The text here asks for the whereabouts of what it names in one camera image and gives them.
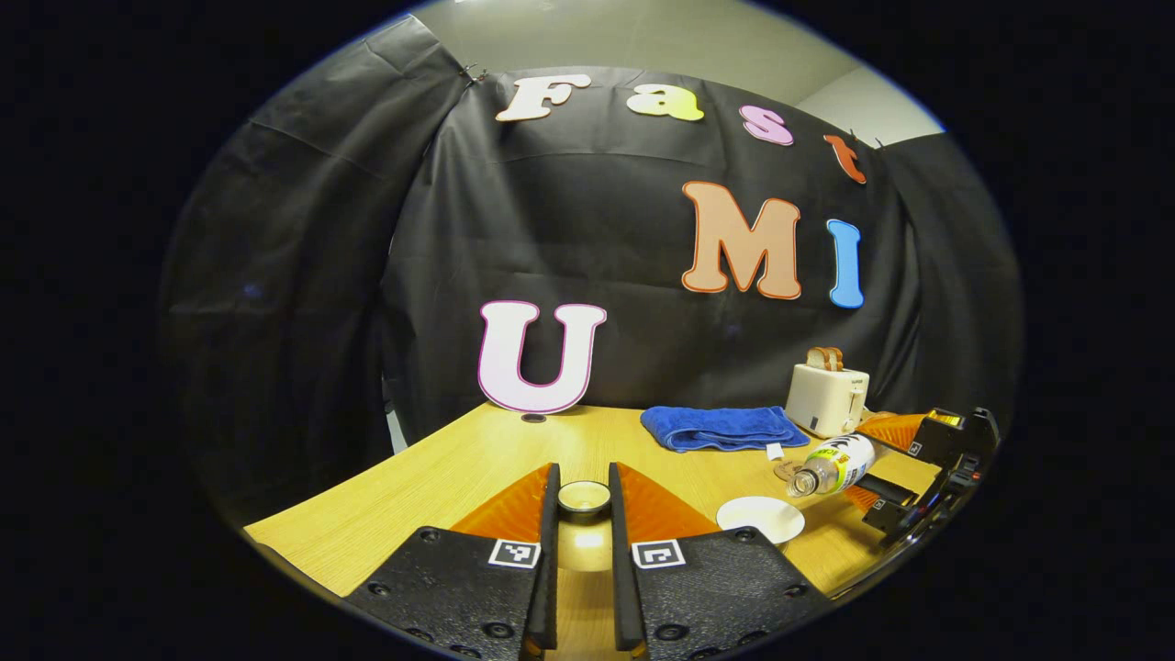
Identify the black backdrop cloth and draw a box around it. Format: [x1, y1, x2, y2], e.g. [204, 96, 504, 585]
[156, 14, 1024, 529]

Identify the white toaster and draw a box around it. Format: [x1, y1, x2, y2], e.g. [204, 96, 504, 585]
[785, 363, 871, 439]

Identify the blue folded towel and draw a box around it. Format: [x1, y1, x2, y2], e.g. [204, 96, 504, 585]
[640, 405, 811, 460]

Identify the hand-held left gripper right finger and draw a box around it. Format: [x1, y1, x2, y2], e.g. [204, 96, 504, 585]
[608, 462, 832, 661]

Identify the cream white teacup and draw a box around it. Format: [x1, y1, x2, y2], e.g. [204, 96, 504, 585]
[716, 496, 807, 545]

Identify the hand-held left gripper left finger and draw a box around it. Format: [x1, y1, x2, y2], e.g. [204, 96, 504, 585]
[344, 462, 563, 661]

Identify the clear water bottle orange drink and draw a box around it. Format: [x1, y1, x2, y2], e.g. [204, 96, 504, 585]
[787, 433, 878, 499]

